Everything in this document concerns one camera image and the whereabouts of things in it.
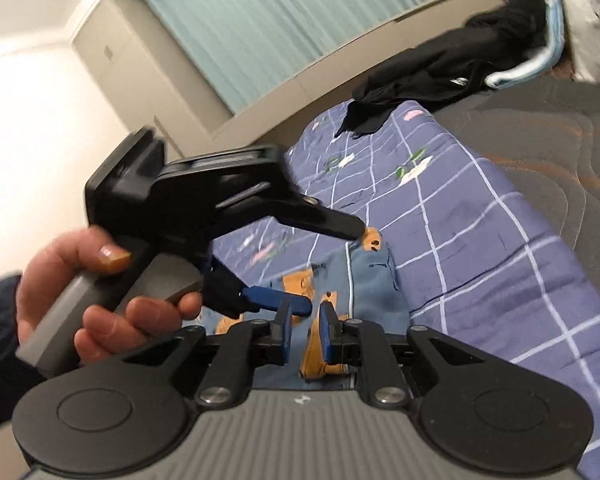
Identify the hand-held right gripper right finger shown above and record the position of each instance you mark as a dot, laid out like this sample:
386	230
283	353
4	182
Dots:
326	332

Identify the light blue folded towel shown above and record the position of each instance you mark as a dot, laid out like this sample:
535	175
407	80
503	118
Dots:
545	55

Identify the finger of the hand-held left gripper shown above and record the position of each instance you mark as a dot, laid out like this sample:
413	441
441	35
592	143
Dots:
275	301
325	220

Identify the beige built-in window cabinet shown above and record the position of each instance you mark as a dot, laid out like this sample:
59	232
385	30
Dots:
120	70

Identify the black clothing pile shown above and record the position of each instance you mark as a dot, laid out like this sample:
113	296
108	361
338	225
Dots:
430	70

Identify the purple checked floral blanket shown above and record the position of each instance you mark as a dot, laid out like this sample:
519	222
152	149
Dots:
480	240

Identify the person's left hand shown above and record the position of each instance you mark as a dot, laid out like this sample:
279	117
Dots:
55	260

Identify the blue pants with orange cars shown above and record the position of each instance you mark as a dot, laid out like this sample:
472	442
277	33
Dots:
370	280

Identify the person's left forearm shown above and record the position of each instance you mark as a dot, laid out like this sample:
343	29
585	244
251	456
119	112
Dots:
0	360

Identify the pale green curtain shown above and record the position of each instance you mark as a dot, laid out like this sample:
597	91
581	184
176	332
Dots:
280	25

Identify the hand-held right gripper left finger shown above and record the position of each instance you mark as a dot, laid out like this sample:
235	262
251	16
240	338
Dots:
283	332

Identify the grey quilted mattress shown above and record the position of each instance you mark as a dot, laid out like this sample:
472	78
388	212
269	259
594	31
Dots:
545	130

